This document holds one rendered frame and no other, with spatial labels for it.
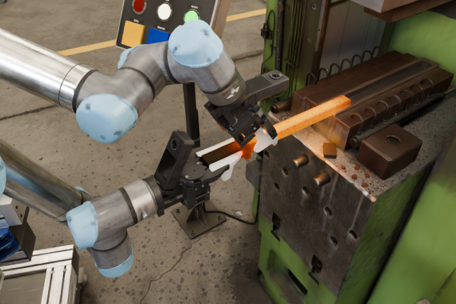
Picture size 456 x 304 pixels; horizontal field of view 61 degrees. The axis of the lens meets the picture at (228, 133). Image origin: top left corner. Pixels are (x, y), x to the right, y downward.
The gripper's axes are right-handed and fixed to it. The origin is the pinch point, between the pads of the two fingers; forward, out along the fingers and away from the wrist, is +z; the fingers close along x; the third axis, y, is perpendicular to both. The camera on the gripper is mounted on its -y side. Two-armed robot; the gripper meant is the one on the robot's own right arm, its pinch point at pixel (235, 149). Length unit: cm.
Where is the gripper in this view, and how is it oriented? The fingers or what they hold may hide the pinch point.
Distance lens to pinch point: 82.9
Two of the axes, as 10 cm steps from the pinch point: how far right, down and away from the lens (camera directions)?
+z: 8.3, -3.5, 4.3
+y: -0.1, 7.7, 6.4
